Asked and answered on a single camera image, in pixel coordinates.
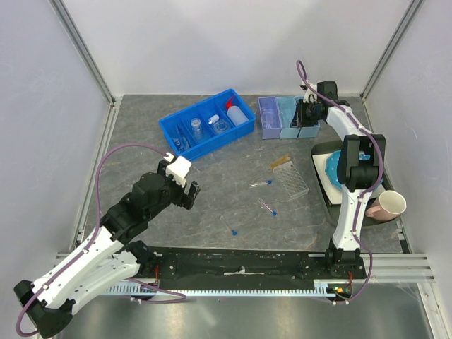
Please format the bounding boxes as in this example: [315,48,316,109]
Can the purple small tray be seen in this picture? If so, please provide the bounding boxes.
[258,96,282,140]

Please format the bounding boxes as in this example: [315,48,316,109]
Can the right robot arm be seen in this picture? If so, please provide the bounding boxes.
[294,81,386,278]

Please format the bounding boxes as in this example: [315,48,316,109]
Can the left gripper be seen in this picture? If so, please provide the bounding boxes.
[145,160,200,220]

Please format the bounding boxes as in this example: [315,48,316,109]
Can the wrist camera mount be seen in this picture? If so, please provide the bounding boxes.
[300,83,317,103]
[163,153,192,188]

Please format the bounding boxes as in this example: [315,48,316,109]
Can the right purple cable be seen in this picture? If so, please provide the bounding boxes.
[295,59,386,305]

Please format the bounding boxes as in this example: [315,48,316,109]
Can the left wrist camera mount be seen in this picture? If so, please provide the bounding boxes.
[163,153,192,188]

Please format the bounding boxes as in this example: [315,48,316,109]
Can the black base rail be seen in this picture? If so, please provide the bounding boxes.
[125,241,367,290]

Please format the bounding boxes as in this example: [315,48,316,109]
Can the pink mug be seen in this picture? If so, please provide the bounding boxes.
[365,190,407,222]

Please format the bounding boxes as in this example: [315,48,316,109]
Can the clear glass jar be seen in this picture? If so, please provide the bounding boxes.
[191,118,204,143]

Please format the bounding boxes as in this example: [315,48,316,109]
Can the red cap wash bottle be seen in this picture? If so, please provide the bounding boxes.
[225,97,248,126]

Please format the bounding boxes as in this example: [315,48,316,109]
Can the blue dotted plate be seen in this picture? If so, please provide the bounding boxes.
[325,148,384,191]

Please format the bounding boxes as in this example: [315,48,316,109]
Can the glass flask white stopper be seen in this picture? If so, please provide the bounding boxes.
[208,114,231,135]

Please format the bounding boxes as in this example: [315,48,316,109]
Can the light blue middle tray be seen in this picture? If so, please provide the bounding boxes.
[276,97,300,139]

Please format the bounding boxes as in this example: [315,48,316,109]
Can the light blue tray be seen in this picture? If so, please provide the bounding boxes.
[276,97,300,139]
[296,98,320,138]

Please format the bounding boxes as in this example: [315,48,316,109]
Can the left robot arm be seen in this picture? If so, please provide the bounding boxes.
[14,154,199,338]

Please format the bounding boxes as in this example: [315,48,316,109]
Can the test tube blue cap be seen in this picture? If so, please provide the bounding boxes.
[220,215,238,236]
[258,198,277,216]
[249,179,273,188]

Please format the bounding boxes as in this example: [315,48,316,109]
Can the clear well plate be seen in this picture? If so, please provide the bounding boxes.
[273,161,309,201]

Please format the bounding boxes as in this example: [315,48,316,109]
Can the blue divided plastic bin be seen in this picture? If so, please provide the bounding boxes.
[159,89,256,161]

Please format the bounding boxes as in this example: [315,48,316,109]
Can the light blue right tray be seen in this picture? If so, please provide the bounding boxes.
[296,98,320,138]

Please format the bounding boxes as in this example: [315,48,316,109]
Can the dark green tray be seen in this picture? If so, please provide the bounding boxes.
[310,140,400,229]

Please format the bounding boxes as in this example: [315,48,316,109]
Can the small glass beaker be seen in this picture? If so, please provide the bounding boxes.
[261,109,279,129]

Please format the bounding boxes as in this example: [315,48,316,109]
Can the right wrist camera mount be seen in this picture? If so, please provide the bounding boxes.
[300,83,317,103]

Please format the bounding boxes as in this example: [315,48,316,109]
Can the blue safety goggles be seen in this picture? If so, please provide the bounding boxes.
[173,125,191,153]

